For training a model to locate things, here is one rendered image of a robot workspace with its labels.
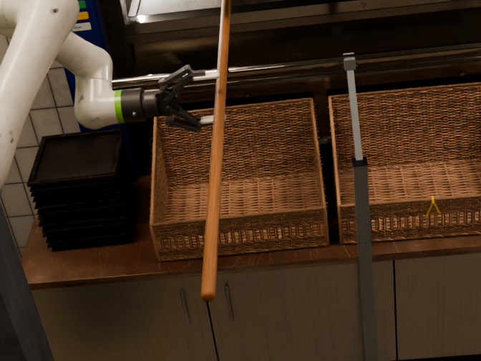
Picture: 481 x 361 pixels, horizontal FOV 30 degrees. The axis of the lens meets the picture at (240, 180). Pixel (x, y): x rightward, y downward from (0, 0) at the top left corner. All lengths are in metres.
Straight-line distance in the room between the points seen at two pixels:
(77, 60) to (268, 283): 0.95
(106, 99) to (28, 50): 0.48
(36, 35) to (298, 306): 1.34
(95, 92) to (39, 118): 0.78
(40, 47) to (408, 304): 1.51
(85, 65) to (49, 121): 0.79
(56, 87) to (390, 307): 1.34
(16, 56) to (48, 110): 1.18
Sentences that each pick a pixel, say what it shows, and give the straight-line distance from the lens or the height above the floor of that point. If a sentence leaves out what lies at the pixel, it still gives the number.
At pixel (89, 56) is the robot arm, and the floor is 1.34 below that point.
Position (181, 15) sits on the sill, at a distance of 3.00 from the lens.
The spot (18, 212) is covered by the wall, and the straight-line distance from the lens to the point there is 3.49.
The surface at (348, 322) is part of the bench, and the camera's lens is 3.00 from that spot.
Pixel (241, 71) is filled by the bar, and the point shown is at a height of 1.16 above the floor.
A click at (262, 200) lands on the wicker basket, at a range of 3.05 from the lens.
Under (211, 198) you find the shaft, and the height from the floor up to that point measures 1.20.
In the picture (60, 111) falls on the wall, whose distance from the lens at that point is 3.20.
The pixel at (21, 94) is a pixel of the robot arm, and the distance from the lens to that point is 2.01.
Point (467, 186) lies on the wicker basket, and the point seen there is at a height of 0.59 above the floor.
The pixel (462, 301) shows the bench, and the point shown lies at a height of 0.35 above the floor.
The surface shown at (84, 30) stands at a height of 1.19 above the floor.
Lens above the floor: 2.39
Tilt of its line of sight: 35 degrees down
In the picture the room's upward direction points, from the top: 9 degrees counter-clockwise
